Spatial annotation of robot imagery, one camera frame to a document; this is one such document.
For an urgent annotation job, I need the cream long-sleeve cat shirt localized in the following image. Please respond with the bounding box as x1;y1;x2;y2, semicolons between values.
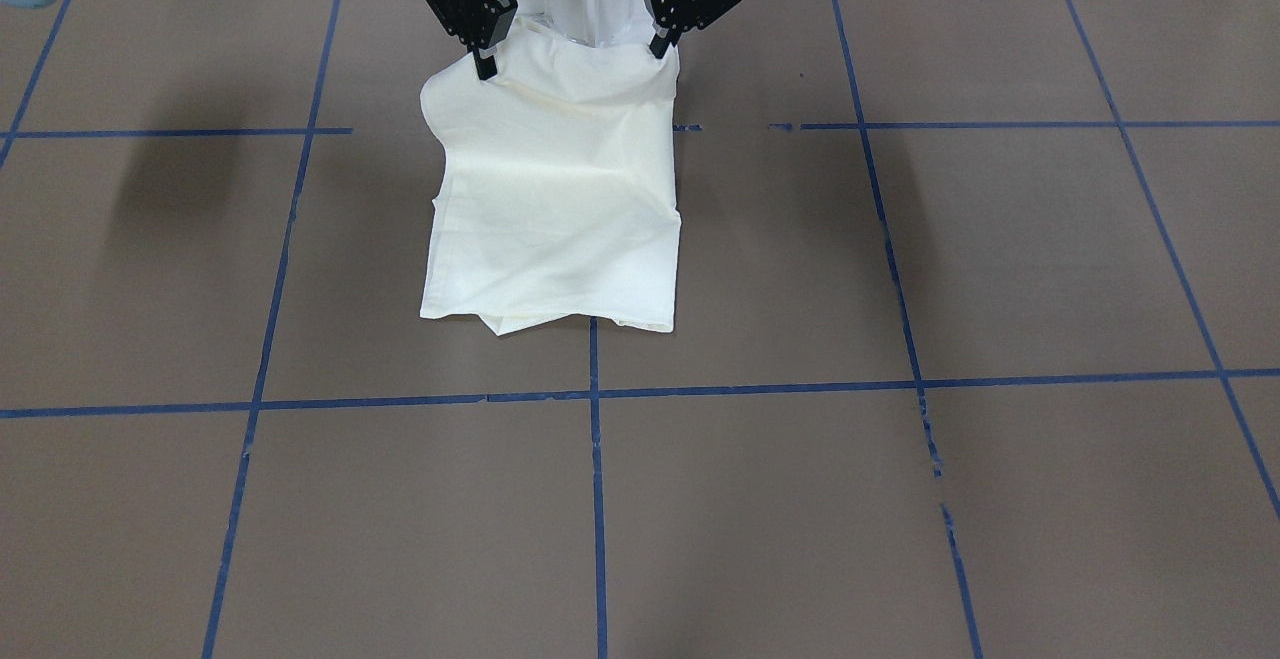
419;20;682;337

